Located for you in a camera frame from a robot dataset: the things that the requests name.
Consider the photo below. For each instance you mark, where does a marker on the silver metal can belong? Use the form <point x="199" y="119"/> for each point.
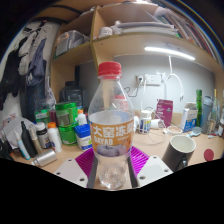
<point x="45" y="158"/>

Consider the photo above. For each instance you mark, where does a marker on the blue denim hanging garment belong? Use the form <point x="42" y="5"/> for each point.
<point x="38" y="83"/>

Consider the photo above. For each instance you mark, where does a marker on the white box with blue lid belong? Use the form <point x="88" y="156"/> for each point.
<point x="83" y="137"/>

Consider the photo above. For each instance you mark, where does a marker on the white and blue carton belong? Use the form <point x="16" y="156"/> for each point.
<point x="189" y="117"/>

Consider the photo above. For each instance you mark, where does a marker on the white bottle with orange cap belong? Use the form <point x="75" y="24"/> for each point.
<point x="54" y="138"/>

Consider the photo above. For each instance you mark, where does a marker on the dark bottle with white cap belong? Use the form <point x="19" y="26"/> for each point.
<point x="42" y="136"/>

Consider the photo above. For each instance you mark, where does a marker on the large green lidded jar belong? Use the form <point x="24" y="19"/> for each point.
<point x="66" y="114"/>

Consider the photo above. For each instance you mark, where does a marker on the flat round red coaster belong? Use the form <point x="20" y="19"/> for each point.
<point x="209" y="155"/>

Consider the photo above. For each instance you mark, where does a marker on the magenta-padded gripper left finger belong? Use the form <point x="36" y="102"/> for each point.
<point x="83" y="163"/>

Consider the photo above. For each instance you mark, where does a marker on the grey hanging garment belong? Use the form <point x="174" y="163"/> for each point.
<point x="28" y="50"/>

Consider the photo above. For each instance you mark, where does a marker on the black mug with white inside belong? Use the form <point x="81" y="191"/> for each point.
<point x="175" y="155"/>

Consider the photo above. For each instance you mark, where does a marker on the grey shaker bottle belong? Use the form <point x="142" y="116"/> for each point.
<point x="206" y="115"/>

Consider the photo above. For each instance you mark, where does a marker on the small green lidded jar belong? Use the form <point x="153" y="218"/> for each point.
<point x="68" y="135"/>

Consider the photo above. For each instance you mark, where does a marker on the white bottle with blue label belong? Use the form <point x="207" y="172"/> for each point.
<point x="145" y="122"/>

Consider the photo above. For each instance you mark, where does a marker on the magenta pouch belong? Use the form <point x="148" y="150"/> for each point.
<point x="164" y="112"/>

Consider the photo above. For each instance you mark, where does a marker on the clear red-capped drink bottle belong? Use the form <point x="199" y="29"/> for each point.
<point x="111" y="133"/>

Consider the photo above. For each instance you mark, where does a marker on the white wall power outlet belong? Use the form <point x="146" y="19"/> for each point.
<point x="150" y="80"/>

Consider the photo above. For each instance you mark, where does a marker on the black box appliance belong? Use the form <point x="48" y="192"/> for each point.
<point x="71" y="95"/>

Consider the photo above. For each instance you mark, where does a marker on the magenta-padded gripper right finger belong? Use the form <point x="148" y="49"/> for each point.
<point x="141" y="160"/>

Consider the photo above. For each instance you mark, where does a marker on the tall green bottle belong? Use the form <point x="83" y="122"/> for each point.
<point x="199" y="106"/>

